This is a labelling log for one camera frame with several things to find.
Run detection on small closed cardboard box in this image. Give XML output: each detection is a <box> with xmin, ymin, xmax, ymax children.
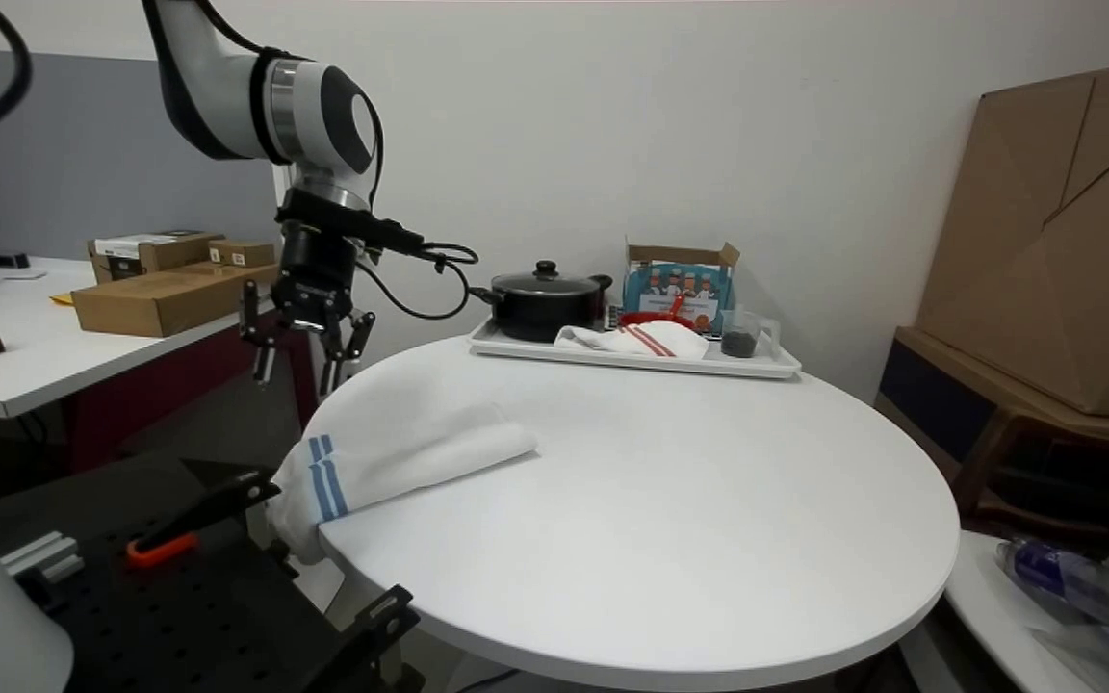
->
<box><xmin>205</xmin><ymin>240</ymin><xmax>280</xmax><ymax>275</ymax></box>

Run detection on black clamp with orange handle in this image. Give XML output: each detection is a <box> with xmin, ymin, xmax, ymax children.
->
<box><xmin>124</xmin><ymin>466</ymin><xmax>286</xmax><ymax>574</ymax></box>

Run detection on grey partition panel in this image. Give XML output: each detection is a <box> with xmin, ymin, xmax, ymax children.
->
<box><xmin>0</xmin><ymin>48</ymin><xmax>291</xmax><ymax>265</ymax></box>

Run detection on white rectangular tray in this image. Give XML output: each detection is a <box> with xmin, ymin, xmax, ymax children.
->
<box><xmin>465</xmin><ymin>317</ymin><xmax>805</xmax><ymax>384</ymax></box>

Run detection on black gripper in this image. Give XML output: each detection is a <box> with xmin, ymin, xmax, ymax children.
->
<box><xmin>240</xmin><ymin>220</ymin><xmax>382</xmax><ymax>397</ymax></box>

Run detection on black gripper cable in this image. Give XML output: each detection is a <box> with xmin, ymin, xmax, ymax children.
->
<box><xmin>354</xmin><ymin>237</ymin><xmax>486</xmax><ymax>328</ymax></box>

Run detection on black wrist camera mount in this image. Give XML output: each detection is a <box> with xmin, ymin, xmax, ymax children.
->
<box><xmin>272</xmin><ymin>188</ymin><xmax>431</xmax><ymax>264</ymax></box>

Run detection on open small cardboard box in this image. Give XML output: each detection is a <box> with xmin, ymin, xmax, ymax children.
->
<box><xmin>87</xmin><ymin>229</ymin><xmax>228</xmax><ymax>284</ymax></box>

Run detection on large brown cardboard box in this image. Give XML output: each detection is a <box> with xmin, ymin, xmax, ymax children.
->
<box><xmin>911</xmin><ymin>53</ymin><xmax>1109</xmax><ymax>424</ymax></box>

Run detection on black screw clamp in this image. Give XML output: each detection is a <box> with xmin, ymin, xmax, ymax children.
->
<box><xmin>318</xmin><ymin>584</ymin><xmax>422</xmax><ymax>693</ymax></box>

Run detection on black perforated breadboard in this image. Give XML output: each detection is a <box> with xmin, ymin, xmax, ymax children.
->
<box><xmin>0</xmin><ymin>454</ymin><xmax>431</xmax><ymax>693</ymax></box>

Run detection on silver aluminium bracket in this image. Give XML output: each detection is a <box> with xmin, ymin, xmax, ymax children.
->
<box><xmin>0</xmin><ymin>533</ymin><xmax>85</xmax><ymax>584</ymax></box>

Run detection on open carton with blue print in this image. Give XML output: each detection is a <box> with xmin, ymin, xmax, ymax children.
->
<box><xmin>620</xmin><ymin>240</ymin><xmax>742</xmax><ymax>339</ymax></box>

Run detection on white cloth with red stripes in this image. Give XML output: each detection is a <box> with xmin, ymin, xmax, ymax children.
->
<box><xmin>553</xmin><ymin>317</ymin><xmax>715</xmax><ymax>366</ymax></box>

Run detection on white desk with maroon side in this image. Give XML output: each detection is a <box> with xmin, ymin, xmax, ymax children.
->
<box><xmin>0</xmin><ymin>256</ymin><xmax>318</xmax><ymax>482</ymax></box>

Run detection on flat brown cardboard box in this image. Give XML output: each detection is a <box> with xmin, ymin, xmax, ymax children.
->
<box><xmin>68</xmin><ymin>260</ymin><xmax>286</xmax><ymax>339</ymax></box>

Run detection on white flat panel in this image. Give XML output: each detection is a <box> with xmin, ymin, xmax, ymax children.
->
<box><xmin>945</xmin><ymin>533</ymin><xmax>1109</xmax><ymax>693</ymax></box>

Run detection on white towel with blue stripes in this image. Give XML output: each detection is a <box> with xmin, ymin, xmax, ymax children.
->
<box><xmin>260</xmin><ymin>419</ymin><xmax>542</xmax><ymax>565</ymax></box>

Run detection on black pot with lid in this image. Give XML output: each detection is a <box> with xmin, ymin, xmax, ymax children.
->
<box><xmin>461</xmin><ymin>260</ymin><xmax>617</xmax><ymax>346</ymax></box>

